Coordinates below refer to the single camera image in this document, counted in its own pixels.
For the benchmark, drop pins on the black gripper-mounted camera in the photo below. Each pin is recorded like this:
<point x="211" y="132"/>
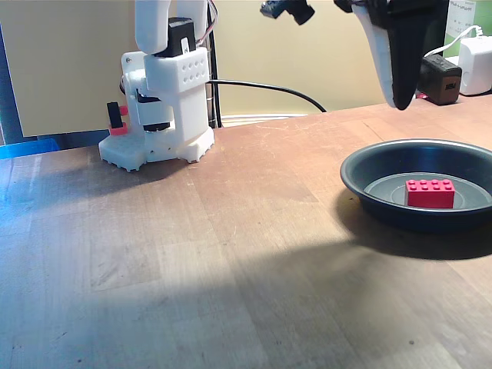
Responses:
<point x="288" y="9"/>

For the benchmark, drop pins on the black monitor panel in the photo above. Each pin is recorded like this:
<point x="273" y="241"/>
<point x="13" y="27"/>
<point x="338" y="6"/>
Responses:
<point x="436" y="23"/>

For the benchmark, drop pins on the dark frame post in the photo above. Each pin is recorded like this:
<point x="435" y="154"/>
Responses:
<point x="8" y="96"/>

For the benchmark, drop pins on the red lego block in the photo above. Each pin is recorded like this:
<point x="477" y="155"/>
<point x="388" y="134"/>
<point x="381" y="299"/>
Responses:
<point x="430" y="196"/>

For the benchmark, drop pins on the dark round bin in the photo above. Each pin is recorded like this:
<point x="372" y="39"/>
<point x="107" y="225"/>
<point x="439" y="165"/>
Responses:
<point x="384" y="169"/>

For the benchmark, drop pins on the white power adapter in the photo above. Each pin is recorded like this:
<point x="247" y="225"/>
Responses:
<point x="476" y="65"/>

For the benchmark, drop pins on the green and white box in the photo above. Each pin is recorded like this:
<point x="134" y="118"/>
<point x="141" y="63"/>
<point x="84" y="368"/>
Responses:
<point x="461" y="15"/>

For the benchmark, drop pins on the chrome metal pole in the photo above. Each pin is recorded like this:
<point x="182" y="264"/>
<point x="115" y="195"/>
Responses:
<point x="212" y="96"/>

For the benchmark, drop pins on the black charger cube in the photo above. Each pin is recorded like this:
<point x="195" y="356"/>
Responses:
<point x="442" y="80"/>

